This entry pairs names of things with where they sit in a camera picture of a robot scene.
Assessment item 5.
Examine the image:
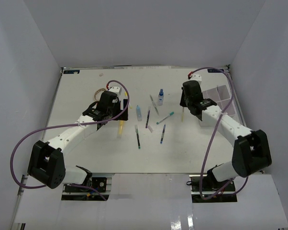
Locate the teal capped white marker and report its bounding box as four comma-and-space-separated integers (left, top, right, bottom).
156, 112, 174, 125

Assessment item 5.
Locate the green gel pen clear cap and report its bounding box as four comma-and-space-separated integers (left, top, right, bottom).
149, 95, 159, 116

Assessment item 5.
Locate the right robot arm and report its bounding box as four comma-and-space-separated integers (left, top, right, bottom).
180, 80, 272, 191

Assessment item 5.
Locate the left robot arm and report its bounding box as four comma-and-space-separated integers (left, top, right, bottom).
27, 86, 128, 191

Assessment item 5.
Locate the yellow highlighter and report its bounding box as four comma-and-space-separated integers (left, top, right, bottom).
117, 120, 124, 138

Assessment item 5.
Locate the blue highlighter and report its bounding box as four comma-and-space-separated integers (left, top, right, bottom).
136, 105, 142, 121

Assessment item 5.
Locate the masking tape roll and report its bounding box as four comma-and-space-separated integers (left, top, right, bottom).
94, 88, 106, 101

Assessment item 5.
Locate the dark green gel pen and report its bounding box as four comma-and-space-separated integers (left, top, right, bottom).
135, 125, 141, 149

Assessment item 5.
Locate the purple gel pen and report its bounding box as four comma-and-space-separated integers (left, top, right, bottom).
145, 106, 151, 128

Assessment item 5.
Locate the white compartment organizer tray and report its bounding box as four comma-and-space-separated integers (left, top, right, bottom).
202, 85, 239, 122

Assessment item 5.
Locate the small blue spray bottle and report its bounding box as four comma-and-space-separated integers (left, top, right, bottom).
158, 89, 164, 105

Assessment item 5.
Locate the right blue corner label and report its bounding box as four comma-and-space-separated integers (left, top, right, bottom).
207, 69, 225, 73

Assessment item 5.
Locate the blue corner label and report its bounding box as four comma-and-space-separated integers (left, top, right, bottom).
207, 69, 225, 73
63, 70, 80, 74

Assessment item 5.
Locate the blue gel pen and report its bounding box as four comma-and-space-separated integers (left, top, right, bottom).
160, 124, 166, 144

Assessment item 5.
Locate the left blue corner label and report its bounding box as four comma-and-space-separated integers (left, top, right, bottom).
63, 70, 80, 74

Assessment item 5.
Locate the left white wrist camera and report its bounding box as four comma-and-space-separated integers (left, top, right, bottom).
106, 84, 122, 97

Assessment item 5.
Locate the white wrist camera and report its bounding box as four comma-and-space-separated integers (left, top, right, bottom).
188, 72, 202, 84
106, 84, 122, 97

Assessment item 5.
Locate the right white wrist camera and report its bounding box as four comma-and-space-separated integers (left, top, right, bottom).
188, 72, 202, 84

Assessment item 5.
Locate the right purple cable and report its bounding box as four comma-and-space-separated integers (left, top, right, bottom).
187, 67, 250, 200

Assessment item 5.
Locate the purple cable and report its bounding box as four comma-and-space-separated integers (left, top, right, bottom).
10, 80, 130, 201
187, 67, 250, 200

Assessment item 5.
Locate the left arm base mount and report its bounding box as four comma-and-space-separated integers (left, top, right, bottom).
63, 177, 107, 193

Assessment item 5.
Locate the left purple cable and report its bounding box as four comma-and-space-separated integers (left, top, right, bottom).
10, 80, 130, 201

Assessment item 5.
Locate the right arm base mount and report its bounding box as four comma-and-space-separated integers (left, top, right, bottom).
186, 175, 237, 204

